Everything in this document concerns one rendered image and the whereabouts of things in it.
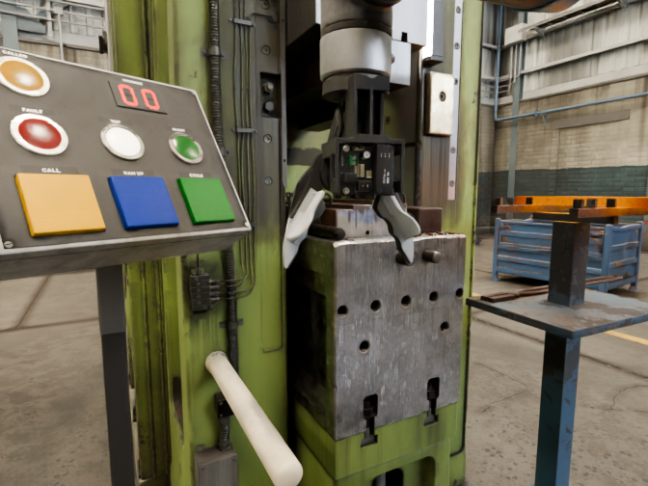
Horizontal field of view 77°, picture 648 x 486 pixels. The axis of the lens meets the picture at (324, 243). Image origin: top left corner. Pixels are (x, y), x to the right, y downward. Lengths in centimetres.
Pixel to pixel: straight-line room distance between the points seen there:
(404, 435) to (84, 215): 88
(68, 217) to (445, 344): 88
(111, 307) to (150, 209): 20
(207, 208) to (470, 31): 105
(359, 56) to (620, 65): 921
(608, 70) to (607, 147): 139
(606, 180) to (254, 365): 855
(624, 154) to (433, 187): 791
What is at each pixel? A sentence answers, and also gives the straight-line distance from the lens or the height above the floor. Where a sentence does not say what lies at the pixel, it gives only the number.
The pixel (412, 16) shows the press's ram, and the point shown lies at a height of 142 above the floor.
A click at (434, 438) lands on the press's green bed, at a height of 39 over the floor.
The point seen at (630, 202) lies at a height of 100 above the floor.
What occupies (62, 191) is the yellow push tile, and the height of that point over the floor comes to 102.
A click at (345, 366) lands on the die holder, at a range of 95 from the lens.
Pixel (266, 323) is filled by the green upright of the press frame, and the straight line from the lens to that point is 106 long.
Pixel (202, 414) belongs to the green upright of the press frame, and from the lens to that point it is 109.
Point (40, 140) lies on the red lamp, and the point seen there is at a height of 108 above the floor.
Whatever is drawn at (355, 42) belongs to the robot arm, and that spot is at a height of 116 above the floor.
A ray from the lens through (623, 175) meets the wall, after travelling 907.
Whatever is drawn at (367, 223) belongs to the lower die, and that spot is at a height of 95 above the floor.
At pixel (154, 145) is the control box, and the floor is 109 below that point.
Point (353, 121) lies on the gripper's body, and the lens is 41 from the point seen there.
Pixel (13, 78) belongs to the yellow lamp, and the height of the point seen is 116.
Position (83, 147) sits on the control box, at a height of 108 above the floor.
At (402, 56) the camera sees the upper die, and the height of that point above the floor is 133.
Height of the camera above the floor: 102
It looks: 7 degrees down
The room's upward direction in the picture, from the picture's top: straight up
